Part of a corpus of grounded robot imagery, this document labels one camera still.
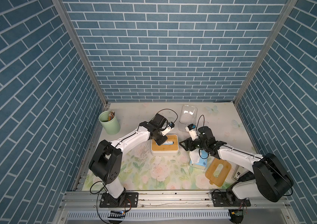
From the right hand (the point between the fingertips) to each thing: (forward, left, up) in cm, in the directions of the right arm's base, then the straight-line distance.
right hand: (184, 141), depth 87 cm
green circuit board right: (-34, -28, -11) cm, 45 cm away
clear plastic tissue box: (+28, -4, -8) cm, 30 cm away
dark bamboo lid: (-19, -22, -9) cm, 30 cm away
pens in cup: (+9, +48, +10) cm, 50 cm away
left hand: (+1, +12, +1) cm, 12 cm away
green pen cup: (+7, +50, 0) cm, 50 cm away
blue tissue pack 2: (-12, -7, +4) cm, 14 cm away
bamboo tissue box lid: (-3, +7, -3) cm, 8 cm away
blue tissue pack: (-1, +10, -2) cm, 11 cm away
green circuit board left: (-40, +35, -12) cm, 54 cm away
